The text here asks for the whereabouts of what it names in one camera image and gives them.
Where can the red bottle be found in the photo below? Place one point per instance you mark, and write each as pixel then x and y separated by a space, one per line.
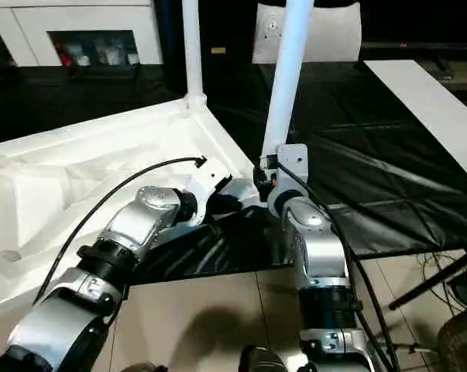
pixel 64 58

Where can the brown woven stool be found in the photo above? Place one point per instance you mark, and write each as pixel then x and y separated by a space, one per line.
pixel 461 341

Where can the dark robot right foot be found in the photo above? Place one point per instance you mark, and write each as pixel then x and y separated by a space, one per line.
pixel 262 362

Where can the white plastic table leg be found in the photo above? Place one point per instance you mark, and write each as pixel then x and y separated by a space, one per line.
pixel 192 46
pixel 287 77

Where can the dark low table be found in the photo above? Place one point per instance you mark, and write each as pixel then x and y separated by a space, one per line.
pixel 461 77

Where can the black work mat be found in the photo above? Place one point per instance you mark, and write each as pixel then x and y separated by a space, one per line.
pixel 372 155

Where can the white plastic table top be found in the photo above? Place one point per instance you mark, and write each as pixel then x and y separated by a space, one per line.
pixel 62 174

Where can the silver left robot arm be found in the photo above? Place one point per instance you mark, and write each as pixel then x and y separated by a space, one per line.
pixel 140 221

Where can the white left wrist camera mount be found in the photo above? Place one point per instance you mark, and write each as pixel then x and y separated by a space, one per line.
pixel 210 178

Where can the white flat board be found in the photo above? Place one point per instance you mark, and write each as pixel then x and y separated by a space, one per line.
pixel 430 104

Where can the dark robot left foot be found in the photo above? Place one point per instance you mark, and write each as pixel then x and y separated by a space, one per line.
pixel 144 368

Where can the dark robot foot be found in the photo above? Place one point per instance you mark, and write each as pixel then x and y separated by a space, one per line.
pixel 262 362
pixel 144 368

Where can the white glass-door cabinet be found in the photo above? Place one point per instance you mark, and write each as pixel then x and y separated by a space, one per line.
pixel 82 19

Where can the black stand leg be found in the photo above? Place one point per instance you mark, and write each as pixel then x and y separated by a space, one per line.
pixel 423 288

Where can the black box with gold label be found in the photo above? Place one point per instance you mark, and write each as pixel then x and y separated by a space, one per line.
pixel 229 23

